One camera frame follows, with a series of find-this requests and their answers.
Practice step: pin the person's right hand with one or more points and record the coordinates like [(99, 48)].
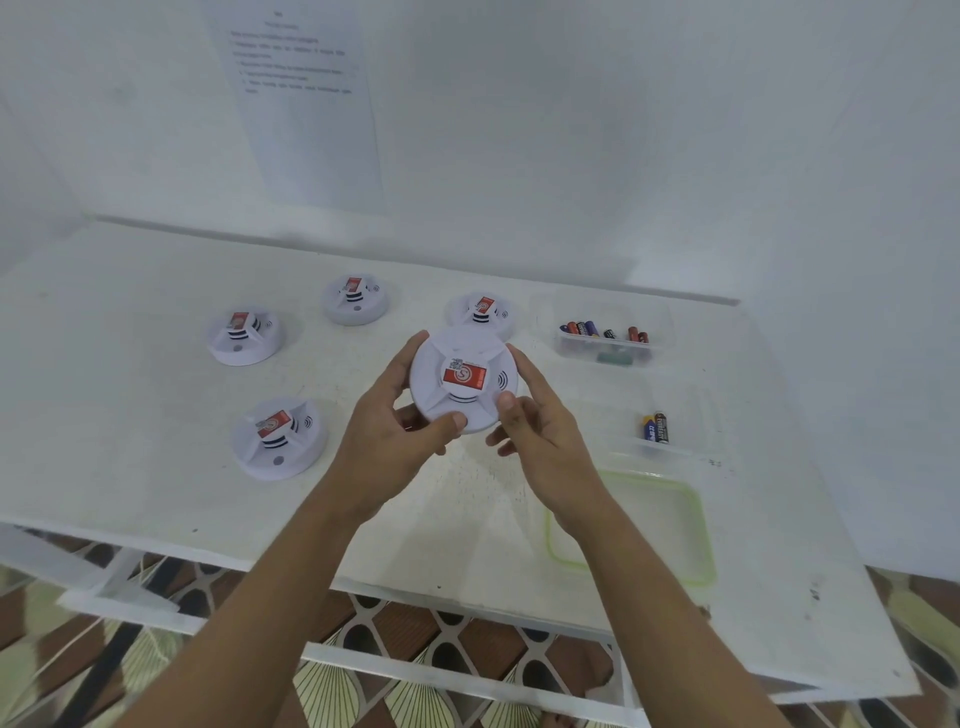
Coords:
[(559, 457)]

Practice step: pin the person's left hand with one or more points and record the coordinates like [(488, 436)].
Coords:
[(375, 450)]

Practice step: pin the white round smoke detector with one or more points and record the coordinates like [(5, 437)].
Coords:
[(495, 315), (356, 309), (450, 405), (277, 454), (244, 346)]

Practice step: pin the large green-rimmed clear lid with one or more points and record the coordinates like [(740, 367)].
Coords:
[(660, 525)]

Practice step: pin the row of batteries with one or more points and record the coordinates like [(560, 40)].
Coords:
[(592, 328)]

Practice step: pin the large clear plastic container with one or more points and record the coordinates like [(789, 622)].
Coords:
[(694, 420)]

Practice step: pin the clear battery container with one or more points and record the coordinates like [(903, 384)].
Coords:
[(664, 319)]

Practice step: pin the person's right forearm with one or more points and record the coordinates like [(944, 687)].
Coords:
[(675, 630)]

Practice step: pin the person's left forearm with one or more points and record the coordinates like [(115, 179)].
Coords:
[(247, 622)]

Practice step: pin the printed white paper sheet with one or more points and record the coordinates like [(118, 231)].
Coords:
[(315, 135)]

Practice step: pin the white metal table frame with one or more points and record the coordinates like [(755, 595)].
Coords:
[(45, 562)]

